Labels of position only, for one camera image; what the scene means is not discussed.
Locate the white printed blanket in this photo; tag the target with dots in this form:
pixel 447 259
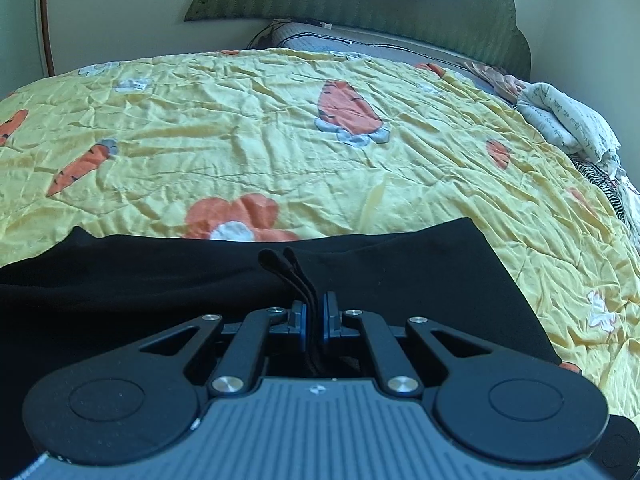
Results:
pixel 570 125

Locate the white floral wardrobe door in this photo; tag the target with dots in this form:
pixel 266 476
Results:
pixel 26 53

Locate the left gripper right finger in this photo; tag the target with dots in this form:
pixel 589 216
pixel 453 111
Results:
pixel 365 333

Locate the grey patterned pillow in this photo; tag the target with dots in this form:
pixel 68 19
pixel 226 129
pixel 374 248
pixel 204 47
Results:
pixel 314 37

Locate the green padded headboard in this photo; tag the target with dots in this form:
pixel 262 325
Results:
pixel 485 30

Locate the yellow carrot print bedsheet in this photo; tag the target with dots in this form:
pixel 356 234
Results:
pixel 281 145

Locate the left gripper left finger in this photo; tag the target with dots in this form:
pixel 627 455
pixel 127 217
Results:
pixel 267 343

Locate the black pants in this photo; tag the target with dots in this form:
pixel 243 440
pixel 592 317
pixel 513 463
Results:
pixel 87 295

